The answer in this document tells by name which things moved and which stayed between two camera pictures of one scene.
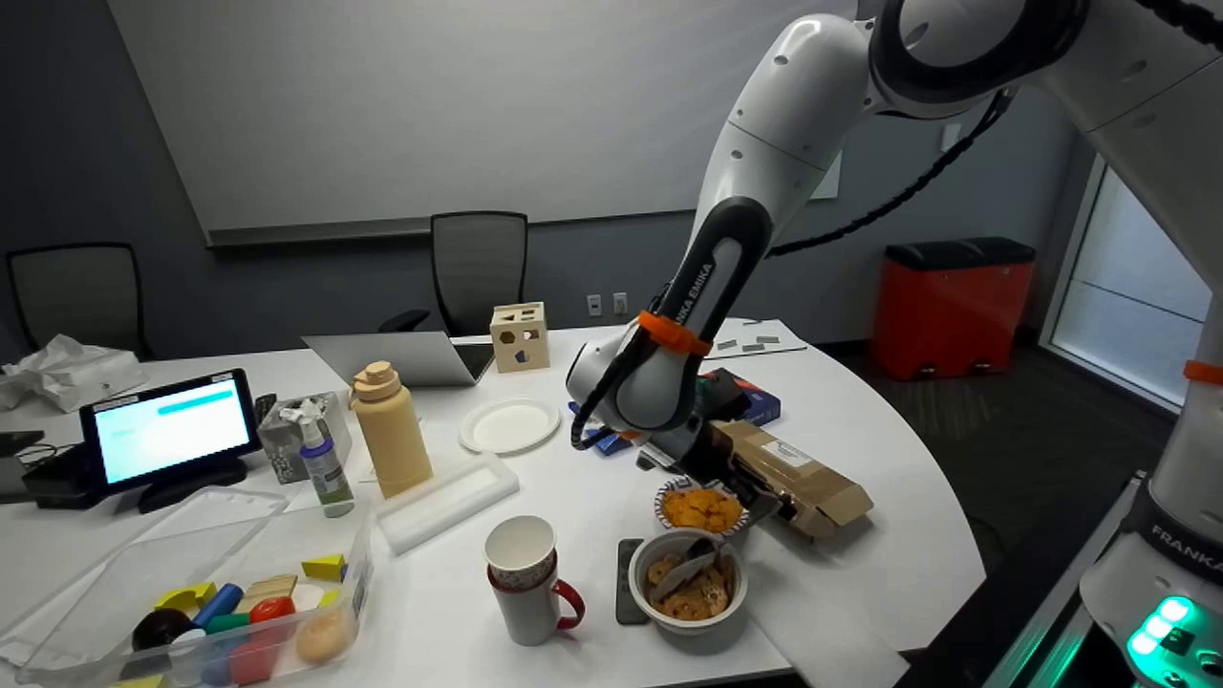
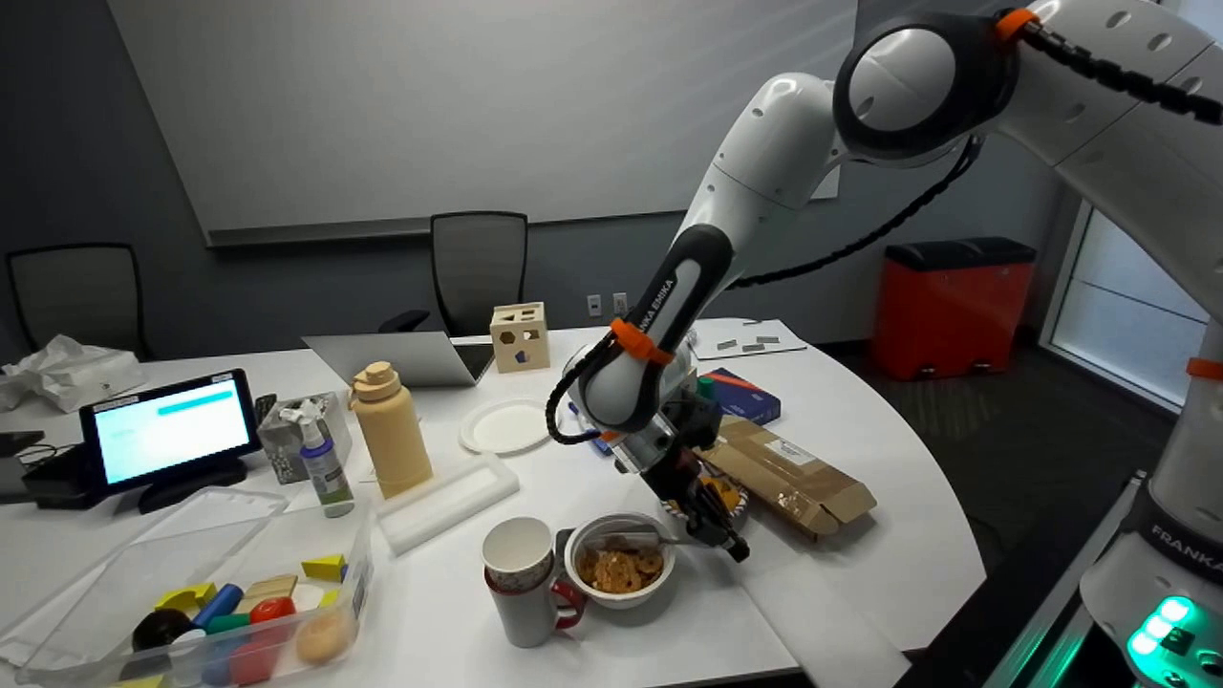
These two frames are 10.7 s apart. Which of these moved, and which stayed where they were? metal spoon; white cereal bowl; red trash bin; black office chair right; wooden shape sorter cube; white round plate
Moved: metal spoon; white cereal bowl
Stayed: red trash bin; wooden shape sorter cube; black office chair right; white round plate
